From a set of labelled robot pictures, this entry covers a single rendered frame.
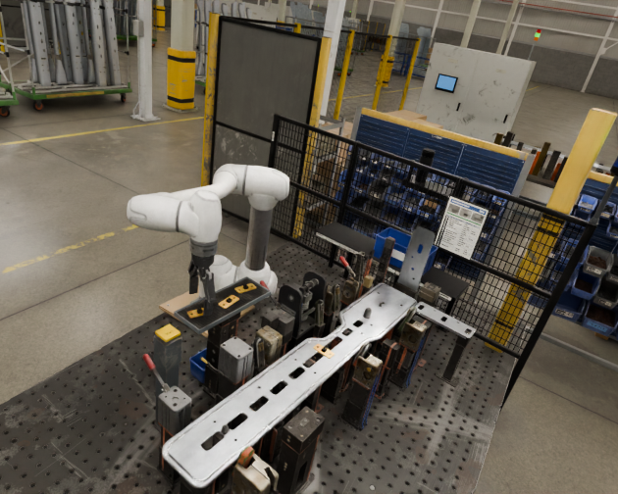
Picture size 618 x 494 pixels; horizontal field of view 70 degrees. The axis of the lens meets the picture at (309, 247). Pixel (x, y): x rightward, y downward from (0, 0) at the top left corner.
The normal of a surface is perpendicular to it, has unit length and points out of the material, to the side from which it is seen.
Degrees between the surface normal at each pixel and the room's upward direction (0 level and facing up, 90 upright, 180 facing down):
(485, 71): 90
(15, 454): 0
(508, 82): 90
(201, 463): 0
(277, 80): 90
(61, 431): 0
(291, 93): 90
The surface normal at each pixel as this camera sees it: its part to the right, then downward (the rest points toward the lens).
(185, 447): 0.16, -0.87
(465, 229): -0.60, 0.29
